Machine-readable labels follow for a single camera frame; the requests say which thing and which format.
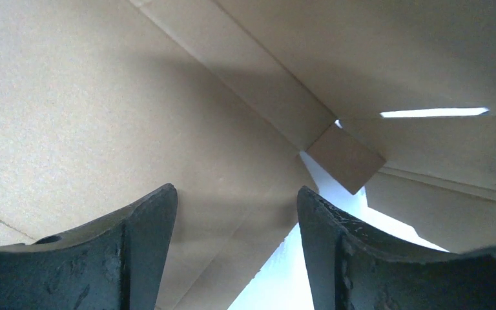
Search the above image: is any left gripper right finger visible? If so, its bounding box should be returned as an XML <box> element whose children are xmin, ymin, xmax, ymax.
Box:
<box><xmin>296</xmin><ymin>187</ymin><xmax>496</xmax><ymax>309</ymax></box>

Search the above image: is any brown cardboard box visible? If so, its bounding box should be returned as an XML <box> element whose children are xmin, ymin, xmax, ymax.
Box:
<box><xmin>0</xmin><ymin>1</ymin><xmax>496</xmax><ymax>309</ymax></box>

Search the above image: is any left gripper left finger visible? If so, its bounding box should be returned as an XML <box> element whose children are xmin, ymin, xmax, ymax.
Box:
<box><xmin>0</xmin><ymin>183</ymin><xmax>178</xmax><ymax>309</ymax></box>

